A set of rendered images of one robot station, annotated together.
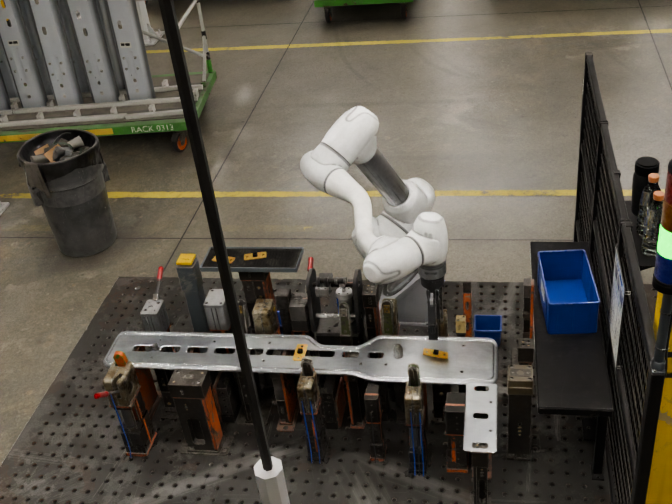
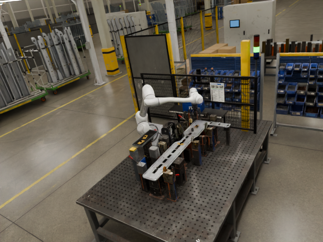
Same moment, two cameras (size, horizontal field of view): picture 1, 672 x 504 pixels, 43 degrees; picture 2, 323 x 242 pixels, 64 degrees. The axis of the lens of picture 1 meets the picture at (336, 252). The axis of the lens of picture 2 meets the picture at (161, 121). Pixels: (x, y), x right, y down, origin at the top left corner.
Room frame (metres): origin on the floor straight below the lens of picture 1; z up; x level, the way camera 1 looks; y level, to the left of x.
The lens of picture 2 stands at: (1.34, 2.75, 2.67)
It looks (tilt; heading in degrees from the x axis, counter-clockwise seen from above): 26 degrees down; 293
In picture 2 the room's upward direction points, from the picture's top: 9 degrees counter-clockwise
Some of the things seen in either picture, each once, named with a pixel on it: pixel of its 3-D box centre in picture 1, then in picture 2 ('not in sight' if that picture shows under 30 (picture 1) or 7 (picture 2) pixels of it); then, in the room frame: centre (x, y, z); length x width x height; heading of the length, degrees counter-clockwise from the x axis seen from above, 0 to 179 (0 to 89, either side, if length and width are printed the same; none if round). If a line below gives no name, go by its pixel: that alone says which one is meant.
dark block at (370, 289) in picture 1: (374, 333); not in sight; (2.39, -0.10, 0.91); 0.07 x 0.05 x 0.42; 167
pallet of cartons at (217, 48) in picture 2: not in sight; (220, 65); (2.42, -5.02, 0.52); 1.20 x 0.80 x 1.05; 73
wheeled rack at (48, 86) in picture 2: not in sight; (59, 64); (8.47, -5.13, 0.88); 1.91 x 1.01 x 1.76; 78
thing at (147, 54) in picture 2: not in sight; (152, 80); (3.57, -2.36, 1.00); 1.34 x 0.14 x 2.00; 166
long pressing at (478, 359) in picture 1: (294, 354); (180, 145); (2.23, 0.19, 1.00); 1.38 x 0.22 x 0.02; 77
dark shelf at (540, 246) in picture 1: (566, 317); (196, 111); (2.22, -0.76, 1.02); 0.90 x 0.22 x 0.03; 167
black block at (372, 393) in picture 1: (376, 424); (203, 145); (2.01, -0.06, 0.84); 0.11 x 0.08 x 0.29; 167
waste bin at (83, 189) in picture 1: (73, 195); not in sight; (4.78, 1.62, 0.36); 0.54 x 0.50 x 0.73; 166
